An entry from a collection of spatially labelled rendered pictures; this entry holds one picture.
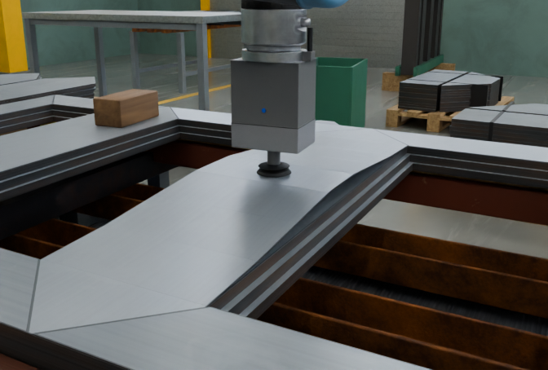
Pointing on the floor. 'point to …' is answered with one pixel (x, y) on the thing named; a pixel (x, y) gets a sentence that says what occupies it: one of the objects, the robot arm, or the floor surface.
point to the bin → (341, 90)
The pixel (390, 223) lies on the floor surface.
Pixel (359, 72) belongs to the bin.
